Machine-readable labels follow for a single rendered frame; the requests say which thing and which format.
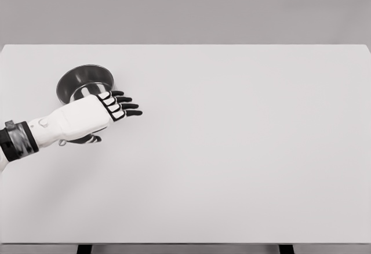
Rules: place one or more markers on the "steel pot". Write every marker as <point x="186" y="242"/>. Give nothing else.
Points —
<point x="81" y="81"/>

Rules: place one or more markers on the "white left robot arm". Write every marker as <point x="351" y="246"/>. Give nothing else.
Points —
<point x="32" y="133"/>

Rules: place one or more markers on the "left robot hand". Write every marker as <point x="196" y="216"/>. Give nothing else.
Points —
<point x="87" y="116"/>

